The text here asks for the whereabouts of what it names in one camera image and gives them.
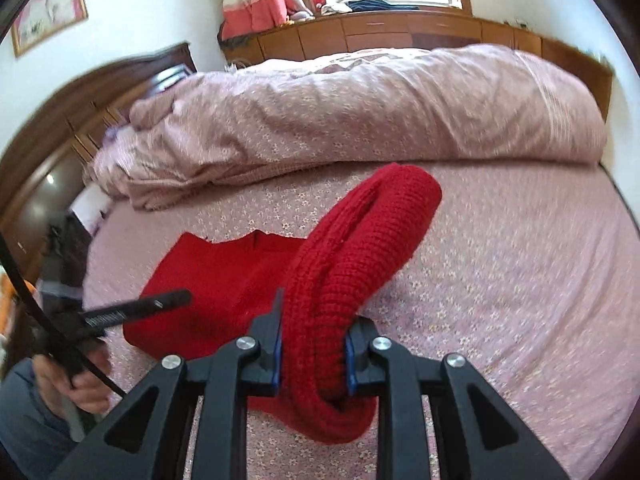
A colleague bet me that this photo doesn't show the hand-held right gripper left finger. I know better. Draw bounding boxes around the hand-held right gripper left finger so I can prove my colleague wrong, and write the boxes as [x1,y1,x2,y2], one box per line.
[50,287,286,480]

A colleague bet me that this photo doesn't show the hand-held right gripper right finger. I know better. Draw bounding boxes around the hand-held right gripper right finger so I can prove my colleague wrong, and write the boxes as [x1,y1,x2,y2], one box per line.
[344,317,571,480]

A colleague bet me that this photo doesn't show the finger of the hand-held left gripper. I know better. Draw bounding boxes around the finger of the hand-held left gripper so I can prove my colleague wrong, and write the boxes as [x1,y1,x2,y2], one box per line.
[79,289,194,333]

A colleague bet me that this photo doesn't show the red knitted cardigan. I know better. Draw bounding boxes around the red knitted cardigan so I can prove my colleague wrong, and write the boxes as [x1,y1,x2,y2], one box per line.
[122,162,443,446]

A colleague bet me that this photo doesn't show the person's left forearm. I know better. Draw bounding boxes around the person's left forearm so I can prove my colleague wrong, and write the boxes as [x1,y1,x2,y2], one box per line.
[0,359,98,480]

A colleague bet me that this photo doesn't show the dark blue clothes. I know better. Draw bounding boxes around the dark blue clothes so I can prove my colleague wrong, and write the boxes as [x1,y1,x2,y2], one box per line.
[345,0,421,12]

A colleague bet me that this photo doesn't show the person's left hand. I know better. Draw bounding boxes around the person's left hand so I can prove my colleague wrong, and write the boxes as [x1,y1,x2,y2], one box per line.
[31,342,112,415]

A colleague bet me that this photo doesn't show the pale purple pillow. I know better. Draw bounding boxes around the pale purple pillow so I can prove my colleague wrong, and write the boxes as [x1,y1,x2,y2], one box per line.
[70,185,117,226]

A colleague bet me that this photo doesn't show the dark wooden headboard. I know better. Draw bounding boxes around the dark wooden headboard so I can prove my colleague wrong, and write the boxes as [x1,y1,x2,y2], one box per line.
[0,41,198,271]

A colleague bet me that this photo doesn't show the pink floral quilt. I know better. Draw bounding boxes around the pink floral quilt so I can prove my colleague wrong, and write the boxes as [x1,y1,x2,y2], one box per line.
[92,44,608,211]

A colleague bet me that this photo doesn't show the cream and red curtain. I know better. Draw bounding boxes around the cream and red curtain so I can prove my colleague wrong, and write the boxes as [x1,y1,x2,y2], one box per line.
[217,0,317,43]

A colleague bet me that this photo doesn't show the wooden window cabinet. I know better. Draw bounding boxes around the wooden window cabinet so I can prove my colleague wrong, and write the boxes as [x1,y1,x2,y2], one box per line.
[220,7,615,123]

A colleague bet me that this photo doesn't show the white cloth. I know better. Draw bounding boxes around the white cloth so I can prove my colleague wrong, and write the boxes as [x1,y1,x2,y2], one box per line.
[320,0,368,15]

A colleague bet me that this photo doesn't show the black strap cable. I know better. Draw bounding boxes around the black strap cable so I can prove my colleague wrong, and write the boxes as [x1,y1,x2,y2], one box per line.
[0,229,127,397]

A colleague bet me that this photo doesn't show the framed wall poster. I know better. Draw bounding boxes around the framed wall poster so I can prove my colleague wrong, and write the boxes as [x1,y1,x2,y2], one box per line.
[10,0,89,58]

